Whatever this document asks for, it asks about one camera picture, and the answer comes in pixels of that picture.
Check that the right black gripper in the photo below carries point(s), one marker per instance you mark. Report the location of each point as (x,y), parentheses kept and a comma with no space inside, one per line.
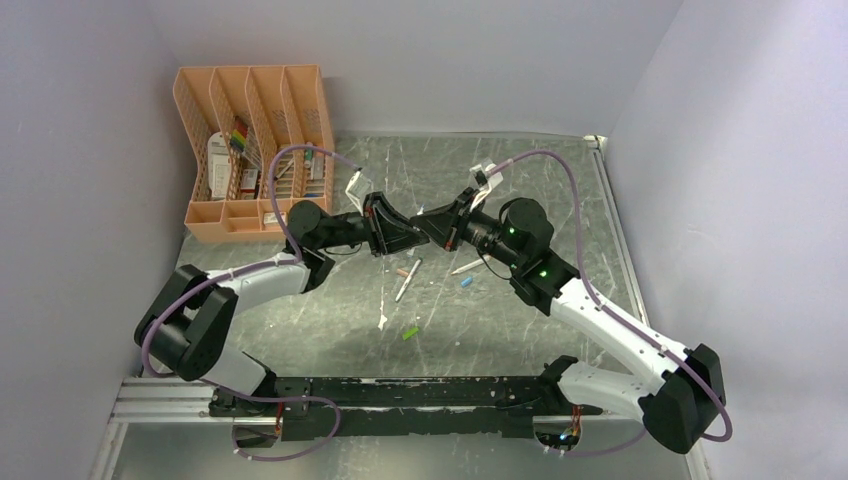
(447,225)

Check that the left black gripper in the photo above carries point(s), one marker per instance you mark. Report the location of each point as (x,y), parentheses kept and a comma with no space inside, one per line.
(387,230)

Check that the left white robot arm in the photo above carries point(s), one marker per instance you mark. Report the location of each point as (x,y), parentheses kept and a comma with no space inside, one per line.
(186,328)

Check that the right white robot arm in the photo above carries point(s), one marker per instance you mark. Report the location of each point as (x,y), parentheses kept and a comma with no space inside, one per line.
(674,391)

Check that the white pen on table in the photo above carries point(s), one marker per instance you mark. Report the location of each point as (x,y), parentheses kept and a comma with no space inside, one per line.
(408,279)

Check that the green pen cap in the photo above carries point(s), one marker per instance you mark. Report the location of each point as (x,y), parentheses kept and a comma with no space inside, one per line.
(410,333)

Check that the small white box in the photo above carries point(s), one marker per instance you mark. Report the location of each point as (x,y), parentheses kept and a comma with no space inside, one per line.
(270,220)

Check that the colored markers pack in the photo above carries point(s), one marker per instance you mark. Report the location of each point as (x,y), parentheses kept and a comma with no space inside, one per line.
(239,136)

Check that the white booklet in organizer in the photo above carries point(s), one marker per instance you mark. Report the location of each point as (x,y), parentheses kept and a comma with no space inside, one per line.
(218,166)

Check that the orange file organizer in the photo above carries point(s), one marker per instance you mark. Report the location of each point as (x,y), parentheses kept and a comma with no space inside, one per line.
(287,157)

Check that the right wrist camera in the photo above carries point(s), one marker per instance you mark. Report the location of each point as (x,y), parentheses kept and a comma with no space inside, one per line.
(487,179)

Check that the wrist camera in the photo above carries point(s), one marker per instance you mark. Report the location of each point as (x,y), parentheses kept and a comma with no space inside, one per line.
(487,179)
(358,188)

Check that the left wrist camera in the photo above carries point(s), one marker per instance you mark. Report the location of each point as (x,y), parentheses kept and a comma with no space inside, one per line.
(358,188)

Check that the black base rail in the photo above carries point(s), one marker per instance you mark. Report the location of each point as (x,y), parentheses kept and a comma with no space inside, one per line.
(310,408)

